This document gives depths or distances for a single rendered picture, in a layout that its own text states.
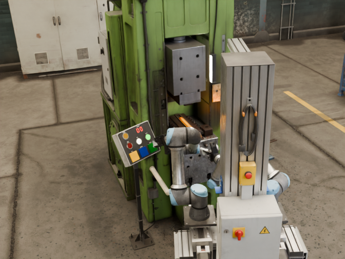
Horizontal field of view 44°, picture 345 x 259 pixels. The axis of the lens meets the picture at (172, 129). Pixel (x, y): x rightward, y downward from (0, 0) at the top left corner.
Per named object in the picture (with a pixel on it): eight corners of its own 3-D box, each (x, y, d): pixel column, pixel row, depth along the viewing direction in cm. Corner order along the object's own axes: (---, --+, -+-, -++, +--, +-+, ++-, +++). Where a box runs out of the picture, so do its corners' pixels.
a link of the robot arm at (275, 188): (257, 201, 301) (258, 184, 295) (267, 192, 310) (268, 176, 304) (273, 207, 294) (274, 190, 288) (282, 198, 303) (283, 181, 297)
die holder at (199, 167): (217, 179, 411) (218, 137, 391) (180, 187, 399) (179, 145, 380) (194, 152, 458) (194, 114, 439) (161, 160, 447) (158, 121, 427)
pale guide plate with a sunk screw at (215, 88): (221, 100, 398) (221, 83, 391) (212, 102, 395) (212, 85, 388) (219, 100, 400) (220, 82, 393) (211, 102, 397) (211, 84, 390)
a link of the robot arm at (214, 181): (235, 147, 297) (214, 193, 328) (244, 141, 305) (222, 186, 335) (223, 137, 302) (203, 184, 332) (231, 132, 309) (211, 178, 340)
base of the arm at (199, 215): (211, 220, 299) (211, 209, 294) (189, 221, 299) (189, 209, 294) (209, 207, 312) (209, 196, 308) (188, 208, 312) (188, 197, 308)
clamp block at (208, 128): (213, 134, 396) (213, 128, 393) (204, 136, 393) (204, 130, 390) (207, 129, 406) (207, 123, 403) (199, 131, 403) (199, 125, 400)
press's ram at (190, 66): (214, 89, 376) (214, 43, 359) (173, 96, 365) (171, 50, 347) (195, 75, 412) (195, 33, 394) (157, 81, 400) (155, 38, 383)
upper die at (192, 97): (200, 101, 376) (200, 91, 372) (179, 105, 370) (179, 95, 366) (183, 86, 412) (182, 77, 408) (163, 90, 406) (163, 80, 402)
